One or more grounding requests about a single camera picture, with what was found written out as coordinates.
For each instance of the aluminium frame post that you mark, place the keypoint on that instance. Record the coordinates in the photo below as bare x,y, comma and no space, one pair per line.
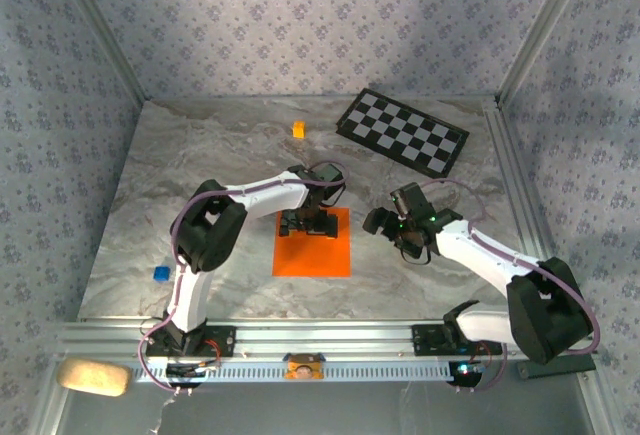
542,30
100,30

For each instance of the aluminium side rail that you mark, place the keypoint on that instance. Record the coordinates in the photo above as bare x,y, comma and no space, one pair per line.
507,155

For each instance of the small orange block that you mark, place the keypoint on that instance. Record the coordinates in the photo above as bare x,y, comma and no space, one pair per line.
298,129

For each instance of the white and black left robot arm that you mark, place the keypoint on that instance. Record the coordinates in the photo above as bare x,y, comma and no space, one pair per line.
270,200

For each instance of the small blue block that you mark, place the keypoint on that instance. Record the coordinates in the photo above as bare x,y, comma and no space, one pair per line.
161,274

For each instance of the beige sponge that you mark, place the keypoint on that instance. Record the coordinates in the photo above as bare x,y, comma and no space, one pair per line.
92,376

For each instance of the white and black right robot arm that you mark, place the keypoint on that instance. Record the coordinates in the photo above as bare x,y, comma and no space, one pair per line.
480,267

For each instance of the black flat bar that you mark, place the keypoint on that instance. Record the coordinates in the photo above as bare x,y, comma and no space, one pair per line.
530,370

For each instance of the orange paper sheet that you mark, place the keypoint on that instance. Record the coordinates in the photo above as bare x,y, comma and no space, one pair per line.
310,255

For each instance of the orange cartoon face figure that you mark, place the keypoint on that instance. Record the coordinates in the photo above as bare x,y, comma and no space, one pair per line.
303,367

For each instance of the long aluminium mounting rail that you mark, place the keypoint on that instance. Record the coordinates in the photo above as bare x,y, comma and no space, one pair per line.
325,337

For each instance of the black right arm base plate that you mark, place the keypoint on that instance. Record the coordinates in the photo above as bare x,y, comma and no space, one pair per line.
425,340

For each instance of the black and white checkerboard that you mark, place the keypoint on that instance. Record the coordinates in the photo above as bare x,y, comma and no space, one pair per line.
400,130

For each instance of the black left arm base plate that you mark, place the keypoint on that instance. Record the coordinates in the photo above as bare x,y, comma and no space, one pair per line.
225,340

